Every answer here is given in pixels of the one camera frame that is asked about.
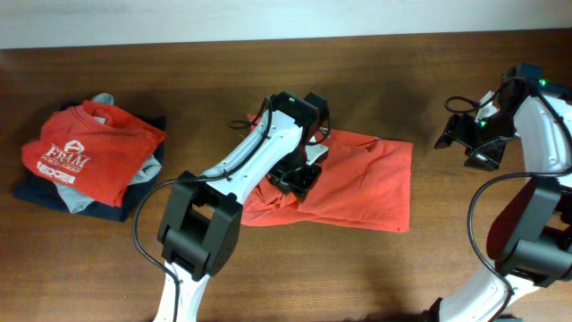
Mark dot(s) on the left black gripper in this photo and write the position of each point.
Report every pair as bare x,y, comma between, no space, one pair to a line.
301,184

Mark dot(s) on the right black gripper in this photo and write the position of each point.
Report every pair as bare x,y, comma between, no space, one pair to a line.
458,130

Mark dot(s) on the plain red t-shirt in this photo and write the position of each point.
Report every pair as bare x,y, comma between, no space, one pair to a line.
365,184

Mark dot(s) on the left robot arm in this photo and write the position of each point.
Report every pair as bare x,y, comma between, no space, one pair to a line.
201,224

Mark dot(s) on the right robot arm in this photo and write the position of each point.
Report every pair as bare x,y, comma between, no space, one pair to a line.
528,246

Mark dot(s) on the folded red printed t-shirt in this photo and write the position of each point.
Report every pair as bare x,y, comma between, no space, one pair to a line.
94,148

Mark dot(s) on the folded navy blue t-shirt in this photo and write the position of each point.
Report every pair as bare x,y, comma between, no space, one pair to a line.
42,192

